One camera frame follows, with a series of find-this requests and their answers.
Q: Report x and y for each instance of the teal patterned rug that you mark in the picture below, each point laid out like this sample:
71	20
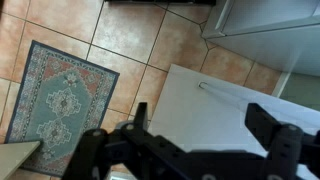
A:
60	100

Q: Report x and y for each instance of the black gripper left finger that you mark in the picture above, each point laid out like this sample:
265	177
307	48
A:
141	116

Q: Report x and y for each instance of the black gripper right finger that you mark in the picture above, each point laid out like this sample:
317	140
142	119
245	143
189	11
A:
263	123

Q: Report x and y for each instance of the light wooden table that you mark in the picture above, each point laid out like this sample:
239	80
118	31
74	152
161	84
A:
13	160

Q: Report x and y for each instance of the white electric stove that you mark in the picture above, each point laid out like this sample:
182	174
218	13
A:
266	46

